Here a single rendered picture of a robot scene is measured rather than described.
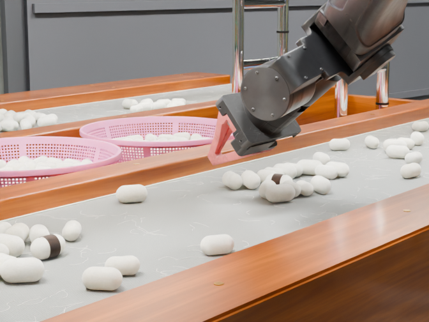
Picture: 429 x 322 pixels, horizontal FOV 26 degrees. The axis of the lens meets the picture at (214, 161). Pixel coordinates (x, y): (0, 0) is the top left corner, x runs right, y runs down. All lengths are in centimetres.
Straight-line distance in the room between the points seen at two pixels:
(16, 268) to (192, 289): 18
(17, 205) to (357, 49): 42
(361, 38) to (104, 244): 33
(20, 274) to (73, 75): 244
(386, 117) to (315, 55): 77
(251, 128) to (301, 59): 13
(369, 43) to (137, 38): 253
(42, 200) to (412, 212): 42
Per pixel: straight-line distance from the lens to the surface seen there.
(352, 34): 91
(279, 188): 112
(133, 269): 85
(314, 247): 86
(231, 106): 103
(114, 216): 107
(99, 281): 81
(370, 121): 167
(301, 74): 92
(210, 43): 364
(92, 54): 329
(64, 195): 112
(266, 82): 93
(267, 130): 104
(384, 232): 92
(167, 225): 103
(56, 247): 91
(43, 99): 198
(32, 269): 84
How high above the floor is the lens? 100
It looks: 11 degrees down
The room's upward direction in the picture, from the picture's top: straight up
